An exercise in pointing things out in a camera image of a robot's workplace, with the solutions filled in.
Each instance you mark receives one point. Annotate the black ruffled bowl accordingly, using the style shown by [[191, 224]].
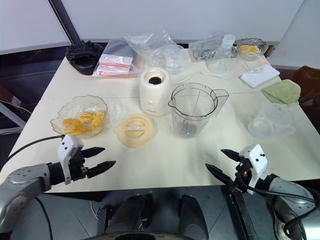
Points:
[[83, 57]]

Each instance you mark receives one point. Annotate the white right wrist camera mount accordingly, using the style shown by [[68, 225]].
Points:
[[256, 160]]

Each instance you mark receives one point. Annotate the bag of red white packets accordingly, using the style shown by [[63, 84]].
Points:
[[116, 61]]

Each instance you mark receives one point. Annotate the clear plastic measuring cup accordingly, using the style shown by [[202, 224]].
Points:
[[271, 120]]

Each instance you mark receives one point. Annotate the dark chair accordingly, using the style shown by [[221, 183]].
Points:
[[308, 82]]

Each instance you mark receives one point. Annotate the grey metal frame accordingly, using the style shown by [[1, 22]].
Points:
[[12, 117]]

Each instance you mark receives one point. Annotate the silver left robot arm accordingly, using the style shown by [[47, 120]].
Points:
[[22, 185]]

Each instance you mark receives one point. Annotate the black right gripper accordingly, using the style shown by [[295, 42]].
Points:
[[241, 178]]

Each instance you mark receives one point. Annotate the orange food pieces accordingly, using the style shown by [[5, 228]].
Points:
[[247, 49]]

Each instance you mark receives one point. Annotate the green cloth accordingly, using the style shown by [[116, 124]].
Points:
[[282, 91]]

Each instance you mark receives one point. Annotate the cream round lid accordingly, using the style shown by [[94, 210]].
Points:
[[133, 130]]

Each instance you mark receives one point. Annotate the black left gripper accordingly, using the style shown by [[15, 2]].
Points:
[[78, 167]]

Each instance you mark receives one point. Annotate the glass beaker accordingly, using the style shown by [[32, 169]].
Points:
[[175, 61]]

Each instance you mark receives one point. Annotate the clear glass jar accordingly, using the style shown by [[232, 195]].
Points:
[[190, 112]]

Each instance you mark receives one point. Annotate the cream blender base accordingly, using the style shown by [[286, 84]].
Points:
[[153, 97]]

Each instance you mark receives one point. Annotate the glass bowl with orange slices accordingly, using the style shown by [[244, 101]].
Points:
[[61, 112]]

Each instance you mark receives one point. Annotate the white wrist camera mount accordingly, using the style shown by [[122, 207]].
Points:
[[68, 146], [256, 160]]

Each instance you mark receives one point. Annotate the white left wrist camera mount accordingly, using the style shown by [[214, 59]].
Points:
[[68, 146]]

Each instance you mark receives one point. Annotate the crumpled clear plastic bag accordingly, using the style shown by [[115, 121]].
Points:
[[147, 45]]

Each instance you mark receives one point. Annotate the small glass bowl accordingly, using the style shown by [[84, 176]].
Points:
[[262, 47]]

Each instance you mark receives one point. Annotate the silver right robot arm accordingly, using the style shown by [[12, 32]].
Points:
[[290, 197]]

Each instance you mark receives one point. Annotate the plastic bag with silver contents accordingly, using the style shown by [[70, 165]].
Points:
[[202, 50]]

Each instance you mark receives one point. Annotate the dark diagonal pole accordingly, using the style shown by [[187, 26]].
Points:
[[67, 22]]

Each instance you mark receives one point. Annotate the white power strip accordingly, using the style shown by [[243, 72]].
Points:
[[260, 76]]

